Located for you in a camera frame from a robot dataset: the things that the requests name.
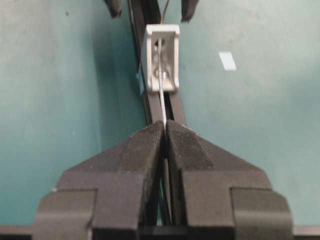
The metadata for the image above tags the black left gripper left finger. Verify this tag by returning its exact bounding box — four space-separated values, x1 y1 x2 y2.
32 121 164 240

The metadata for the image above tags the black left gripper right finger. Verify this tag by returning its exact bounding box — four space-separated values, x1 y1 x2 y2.
167 120 293 240

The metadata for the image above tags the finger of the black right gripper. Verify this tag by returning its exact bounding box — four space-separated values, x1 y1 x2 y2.
181 0 199 22
104 0 123 18

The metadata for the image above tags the thin grey steel wire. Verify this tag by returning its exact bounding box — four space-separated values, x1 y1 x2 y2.
156 0 173 127

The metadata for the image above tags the small pale tape patch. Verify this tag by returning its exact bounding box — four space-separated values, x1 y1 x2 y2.
218 51 237 71

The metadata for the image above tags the silver corner bracket with hole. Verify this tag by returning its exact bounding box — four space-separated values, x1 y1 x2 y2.
140 24 180 93

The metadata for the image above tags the small blue tape on rail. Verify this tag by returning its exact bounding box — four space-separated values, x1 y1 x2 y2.
136 70 145 95

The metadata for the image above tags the long black aluminium rail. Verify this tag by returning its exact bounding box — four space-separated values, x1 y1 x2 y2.
126 0 187 226

